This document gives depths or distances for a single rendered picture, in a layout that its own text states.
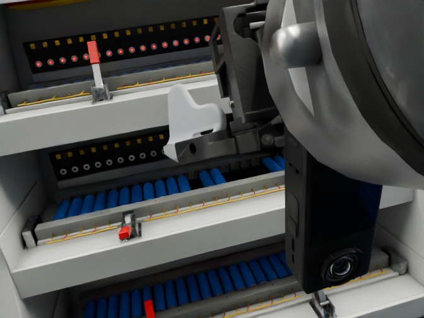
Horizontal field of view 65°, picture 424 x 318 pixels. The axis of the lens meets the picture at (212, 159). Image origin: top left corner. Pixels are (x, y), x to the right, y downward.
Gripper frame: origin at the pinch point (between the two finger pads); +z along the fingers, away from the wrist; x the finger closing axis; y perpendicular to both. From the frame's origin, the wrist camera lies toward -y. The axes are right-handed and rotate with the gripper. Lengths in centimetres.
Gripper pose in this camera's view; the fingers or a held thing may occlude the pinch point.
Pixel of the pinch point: (246, 141)
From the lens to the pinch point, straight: 32.0
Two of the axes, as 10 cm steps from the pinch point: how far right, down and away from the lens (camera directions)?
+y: -2.0, -9.8, -0.3
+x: -9.7, 2.0, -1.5
